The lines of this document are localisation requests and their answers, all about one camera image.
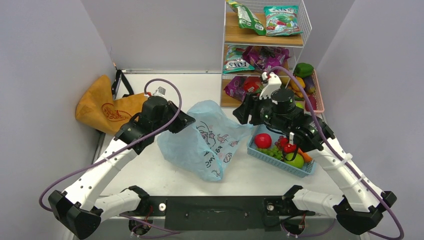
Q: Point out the red toy apple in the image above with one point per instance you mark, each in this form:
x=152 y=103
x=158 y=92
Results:
x=263 y=141

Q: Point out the purple candy bag middle shelf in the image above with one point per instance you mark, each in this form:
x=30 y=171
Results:
x=263 y=58

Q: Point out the light blue plastic basket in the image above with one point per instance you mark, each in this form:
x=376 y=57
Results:
x=307 y=169

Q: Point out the green toy apple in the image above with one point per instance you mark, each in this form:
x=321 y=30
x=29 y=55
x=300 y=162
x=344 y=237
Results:
x=294 y=159

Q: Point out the small green toy lime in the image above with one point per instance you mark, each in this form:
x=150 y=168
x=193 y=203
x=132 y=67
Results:
x=300 y=105

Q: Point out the purple toy grapes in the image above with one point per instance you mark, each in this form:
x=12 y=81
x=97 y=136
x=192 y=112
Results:
x=281 y=142

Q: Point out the red toy bell pepper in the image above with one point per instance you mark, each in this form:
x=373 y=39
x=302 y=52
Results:
x=289 y=148

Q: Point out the purple candy bag bottom shelf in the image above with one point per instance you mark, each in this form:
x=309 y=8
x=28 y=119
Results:
x=235 y=88

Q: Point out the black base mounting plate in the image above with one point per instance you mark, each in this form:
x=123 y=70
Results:
x=219 y=213

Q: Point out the green toy grapes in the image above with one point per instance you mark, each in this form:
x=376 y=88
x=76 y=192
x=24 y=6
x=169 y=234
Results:
x=273 y=152

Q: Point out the red candy bag bottom shelf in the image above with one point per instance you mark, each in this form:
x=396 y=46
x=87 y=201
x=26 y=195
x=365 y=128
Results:
x=253 y=84

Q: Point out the purple toy eggplant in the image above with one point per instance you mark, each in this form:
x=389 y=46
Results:
x=309 y=85

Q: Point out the orange cloth tote bag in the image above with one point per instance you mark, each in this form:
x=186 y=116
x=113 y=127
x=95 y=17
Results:
x=98 y=109

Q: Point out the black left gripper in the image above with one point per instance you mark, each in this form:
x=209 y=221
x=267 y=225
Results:
x=182 y=121

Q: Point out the white wire wooden shelf rack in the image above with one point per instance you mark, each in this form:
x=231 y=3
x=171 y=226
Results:
x=233 y=35

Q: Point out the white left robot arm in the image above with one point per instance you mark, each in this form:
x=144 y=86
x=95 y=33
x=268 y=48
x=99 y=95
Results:
x=79 y=207

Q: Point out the orange toy fruit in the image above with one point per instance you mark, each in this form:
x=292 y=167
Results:
x=305 y=156

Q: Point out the purple candy bag shelf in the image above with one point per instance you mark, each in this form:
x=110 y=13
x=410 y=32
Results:
x=263 y=58
x=235 y=88

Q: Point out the teal candy bag top right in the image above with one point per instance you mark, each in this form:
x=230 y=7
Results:
x=282 y=20

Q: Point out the light blue plastic grocery bag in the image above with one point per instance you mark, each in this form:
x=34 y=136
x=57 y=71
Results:
x=206 y=146

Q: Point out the maroon toy vegetable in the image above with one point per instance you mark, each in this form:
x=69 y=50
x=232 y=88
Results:
x=313 y=104

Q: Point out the yellow toy bell pepper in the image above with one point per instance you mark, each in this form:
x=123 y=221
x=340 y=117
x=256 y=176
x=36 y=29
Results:
x=297 y=87

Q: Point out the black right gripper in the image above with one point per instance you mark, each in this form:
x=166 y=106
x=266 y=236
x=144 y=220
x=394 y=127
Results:
x=242 y=113

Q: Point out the pink plastic basket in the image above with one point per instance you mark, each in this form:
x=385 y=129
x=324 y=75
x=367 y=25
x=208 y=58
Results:
x=318 y=95

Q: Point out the green toy bell pepper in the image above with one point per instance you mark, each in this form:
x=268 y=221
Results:
x=303 y=70

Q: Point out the green snack bag top left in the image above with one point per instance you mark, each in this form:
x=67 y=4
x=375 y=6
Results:
x=246 y=18

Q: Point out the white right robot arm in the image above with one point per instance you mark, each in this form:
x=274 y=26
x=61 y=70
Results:
x=361 y=205

